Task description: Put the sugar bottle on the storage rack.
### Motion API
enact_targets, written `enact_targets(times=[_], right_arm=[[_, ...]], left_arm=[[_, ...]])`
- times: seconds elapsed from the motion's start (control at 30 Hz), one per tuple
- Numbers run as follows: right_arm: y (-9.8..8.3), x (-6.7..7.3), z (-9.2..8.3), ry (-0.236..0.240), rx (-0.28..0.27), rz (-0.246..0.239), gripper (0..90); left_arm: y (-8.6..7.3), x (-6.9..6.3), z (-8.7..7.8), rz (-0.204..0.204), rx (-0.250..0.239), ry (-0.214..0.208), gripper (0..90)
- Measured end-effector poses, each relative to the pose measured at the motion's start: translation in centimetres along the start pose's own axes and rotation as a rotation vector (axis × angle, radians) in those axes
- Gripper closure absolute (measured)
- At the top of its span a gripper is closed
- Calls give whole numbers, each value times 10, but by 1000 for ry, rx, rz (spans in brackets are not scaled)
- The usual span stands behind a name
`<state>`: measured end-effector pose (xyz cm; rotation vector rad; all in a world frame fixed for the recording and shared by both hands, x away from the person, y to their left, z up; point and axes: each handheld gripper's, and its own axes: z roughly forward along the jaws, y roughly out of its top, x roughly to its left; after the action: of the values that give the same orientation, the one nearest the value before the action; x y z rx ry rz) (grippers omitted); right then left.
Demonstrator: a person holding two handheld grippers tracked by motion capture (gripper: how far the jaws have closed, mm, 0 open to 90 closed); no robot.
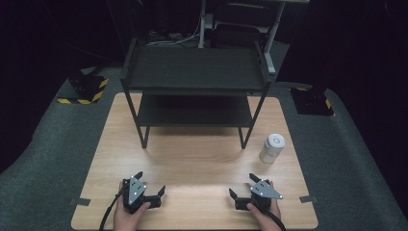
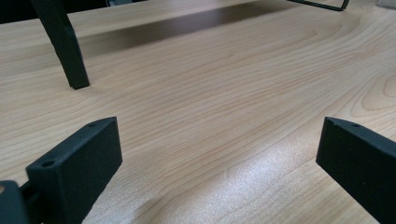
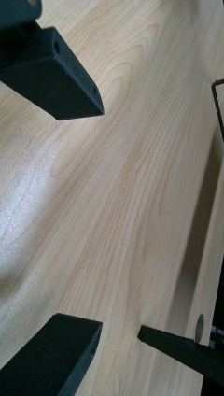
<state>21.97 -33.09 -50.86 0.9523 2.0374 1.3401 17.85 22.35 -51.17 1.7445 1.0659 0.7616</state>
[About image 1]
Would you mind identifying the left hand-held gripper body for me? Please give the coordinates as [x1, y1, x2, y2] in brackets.
[122, 176, 162, 215]

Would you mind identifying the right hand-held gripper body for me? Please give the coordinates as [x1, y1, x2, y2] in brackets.
[235, 179, 284, 214]

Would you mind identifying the person's right hand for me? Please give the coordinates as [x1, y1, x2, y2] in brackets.
[245, 180, 283, 231]

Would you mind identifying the person's left hand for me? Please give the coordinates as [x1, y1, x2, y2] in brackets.
[113, 181, 152, 231]

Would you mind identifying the white cylindrical bottle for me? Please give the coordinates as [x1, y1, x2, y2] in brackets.
[258, 133, 287, 165]

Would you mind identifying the grey tape strip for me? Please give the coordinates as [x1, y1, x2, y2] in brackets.
[298, 194, 319, 205]
[68, 197, 92, 207]

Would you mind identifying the black yellow striped stand base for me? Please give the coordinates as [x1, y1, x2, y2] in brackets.
[56, 74, 111, 106]
[289, 86, 336, 116]

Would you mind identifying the black two-tier shelf rack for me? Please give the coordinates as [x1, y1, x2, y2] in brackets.
[119, 36, 278, 150]

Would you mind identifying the grey metal desk leg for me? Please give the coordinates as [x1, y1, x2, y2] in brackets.
[263, 1, 287, 76]
[197, 0, 215, 50]

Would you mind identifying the black office chair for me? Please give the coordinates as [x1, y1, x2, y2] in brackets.
[212, 2, 271, 50]

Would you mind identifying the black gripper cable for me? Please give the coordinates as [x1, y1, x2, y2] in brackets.
[267, 210, 288, 231]
[98, 187, 127, 231]

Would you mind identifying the white cables bundle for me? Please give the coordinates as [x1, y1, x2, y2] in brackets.
[146, 18, 202, 47]

